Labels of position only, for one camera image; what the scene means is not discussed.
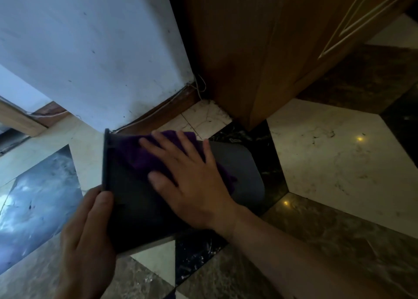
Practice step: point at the brown wooden baseboard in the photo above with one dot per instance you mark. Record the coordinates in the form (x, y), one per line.
(49, 112)
(163, 111)

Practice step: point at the dark grey plastic bin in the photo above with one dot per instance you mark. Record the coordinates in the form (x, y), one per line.
(137, 204)

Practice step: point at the light wooden trim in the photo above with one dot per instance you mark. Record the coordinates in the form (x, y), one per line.
(19, 122)

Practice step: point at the person's left thumb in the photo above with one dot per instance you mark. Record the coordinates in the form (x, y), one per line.
(103, 215)

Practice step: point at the purple cleaning cloth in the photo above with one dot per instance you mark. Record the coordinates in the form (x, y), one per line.
(137, 155)

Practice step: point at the person's right little finger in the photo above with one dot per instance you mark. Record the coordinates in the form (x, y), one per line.
(210, 155)

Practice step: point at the person's left hand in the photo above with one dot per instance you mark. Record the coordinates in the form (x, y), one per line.
(86, 253)

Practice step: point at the person's right thumb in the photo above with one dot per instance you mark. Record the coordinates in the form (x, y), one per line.
(161, 183)

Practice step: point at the person's right hand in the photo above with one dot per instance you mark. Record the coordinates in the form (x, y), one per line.
(199, 194)

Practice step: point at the person's right forearm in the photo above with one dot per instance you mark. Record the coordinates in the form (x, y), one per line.
(294, 263)

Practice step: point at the brown wooden cabinet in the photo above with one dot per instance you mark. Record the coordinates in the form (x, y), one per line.
(261, 47)

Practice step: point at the person's right middle finger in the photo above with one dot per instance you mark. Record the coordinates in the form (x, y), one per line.
(169, 148)

